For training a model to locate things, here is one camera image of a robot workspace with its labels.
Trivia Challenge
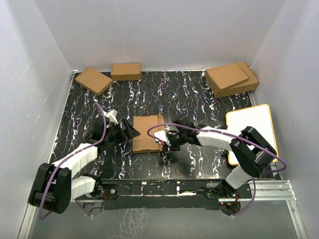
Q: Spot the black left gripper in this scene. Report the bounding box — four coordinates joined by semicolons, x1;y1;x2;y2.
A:
104;119;140;145

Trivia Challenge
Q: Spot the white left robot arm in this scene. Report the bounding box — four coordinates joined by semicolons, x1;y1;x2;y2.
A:
28;117;140;214

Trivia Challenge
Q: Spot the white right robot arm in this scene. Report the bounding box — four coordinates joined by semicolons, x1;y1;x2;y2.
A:
158;120;277;198

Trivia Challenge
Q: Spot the small cardboard box top right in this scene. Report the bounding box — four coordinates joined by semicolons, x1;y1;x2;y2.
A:
205;64;249;94

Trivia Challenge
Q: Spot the large cardboard box bottom right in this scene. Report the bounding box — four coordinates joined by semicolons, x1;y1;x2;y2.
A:
217;62;259;98

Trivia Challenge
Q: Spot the white board with yellow rim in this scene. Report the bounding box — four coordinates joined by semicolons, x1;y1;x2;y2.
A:
225;104;278;166

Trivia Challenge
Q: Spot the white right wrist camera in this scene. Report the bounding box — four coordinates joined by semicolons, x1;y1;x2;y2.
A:
154;130;170;146

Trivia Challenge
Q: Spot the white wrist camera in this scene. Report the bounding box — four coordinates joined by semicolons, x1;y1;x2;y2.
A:
154;130;170;146
105;109;118;124

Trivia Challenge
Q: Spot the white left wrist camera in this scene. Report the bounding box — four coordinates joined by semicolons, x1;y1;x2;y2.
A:
105;109;118;124

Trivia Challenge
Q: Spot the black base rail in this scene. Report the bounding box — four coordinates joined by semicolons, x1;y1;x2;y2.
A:
77;179;253;212

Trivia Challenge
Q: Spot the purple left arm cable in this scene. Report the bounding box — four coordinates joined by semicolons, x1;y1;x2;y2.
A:
38;103;108;220

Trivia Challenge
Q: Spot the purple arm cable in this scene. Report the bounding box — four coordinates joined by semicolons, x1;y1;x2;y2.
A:
38;103;108;220
147;124;288;215

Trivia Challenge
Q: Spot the aluminium frame rail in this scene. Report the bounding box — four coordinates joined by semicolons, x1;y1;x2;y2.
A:
249;180;308;239

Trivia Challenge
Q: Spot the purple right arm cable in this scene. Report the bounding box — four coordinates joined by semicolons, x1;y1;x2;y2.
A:
147;124;288;215

